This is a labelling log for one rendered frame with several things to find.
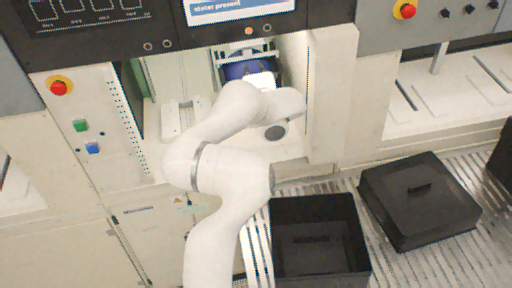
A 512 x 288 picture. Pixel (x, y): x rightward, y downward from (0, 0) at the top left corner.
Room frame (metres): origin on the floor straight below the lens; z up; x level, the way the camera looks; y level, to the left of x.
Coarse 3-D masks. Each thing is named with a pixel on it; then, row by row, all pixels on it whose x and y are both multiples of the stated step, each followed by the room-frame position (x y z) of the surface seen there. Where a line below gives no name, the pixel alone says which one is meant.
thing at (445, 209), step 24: (384, 168) 0.93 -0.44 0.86; (408, 168) 0.92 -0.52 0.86; (432, 168) 0.91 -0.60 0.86; (360, 192) 0.90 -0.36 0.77; (384, 192) 0.82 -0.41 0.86; (408, 192) 0.81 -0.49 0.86; (432, 192) 0.81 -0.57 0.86; (456, 192) 0.80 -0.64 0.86; (384, 216) 0.75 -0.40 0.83; (408, 216) 0.72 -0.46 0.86; (432, 216) 0.72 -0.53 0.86; (456, 216) 0.71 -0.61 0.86; (408, 240) 0.66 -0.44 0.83; (432, 240) 0.68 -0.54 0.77
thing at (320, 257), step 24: (288, 216) 0.79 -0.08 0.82; (312, 216) 0.79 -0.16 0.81; (336, 216) 0.79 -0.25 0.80; (288, 240) 0.73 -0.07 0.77; (312, 240) 0.71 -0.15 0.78; (336, 240) 0.71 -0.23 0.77; (360, 240) 0.64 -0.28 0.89; (288, 264) 0.64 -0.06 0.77; (312, 264) 0.63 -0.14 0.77; (336, 264) 0.63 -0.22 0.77; (360, 264) 0.60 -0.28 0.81
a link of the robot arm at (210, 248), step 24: (216, 168) 0.50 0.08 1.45; (240, 168) 0.49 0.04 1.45; (264, 168) 0.49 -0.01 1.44; (216, 192) 0.48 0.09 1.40; (240, 192) 0.46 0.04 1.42; (264, 192) 0.46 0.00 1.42; (216, 216) 0.45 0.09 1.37; (240, 216) 0.43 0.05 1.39; (192, 240) 0.42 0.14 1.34; (216, 240) 0.41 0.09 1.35; (192, 264) 0.39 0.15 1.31; (216, 264) 0.38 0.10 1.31
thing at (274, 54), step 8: (248, 40) 1.28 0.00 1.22; (256, 40) 1.27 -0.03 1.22; (232, 48) 1.24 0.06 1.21; (248, 48) 1.27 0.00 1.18; (264, 48) 1.39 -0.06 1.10; (272, 48) 1.36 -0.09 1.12; (216, 56) 1.34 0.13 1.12; (224, 56) 1.37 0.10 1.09; (240, 56) 1.29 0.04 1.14; (248, 56) 1.27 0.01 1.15; (256, 56) 1.29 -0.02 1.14; (264, 56) 1.29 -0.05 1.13; (272, 56) 1.34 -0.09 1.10; (216, 64) 1.27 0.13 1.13; (272, 64) 1.33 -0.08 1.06; (280, 64) 1.25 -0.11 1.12; (280, 72) 1.20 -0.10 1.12; (224, 80) 1.26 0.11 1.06; (232, 80) 1.18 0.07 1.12; (280, 80) 1.20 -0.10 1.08
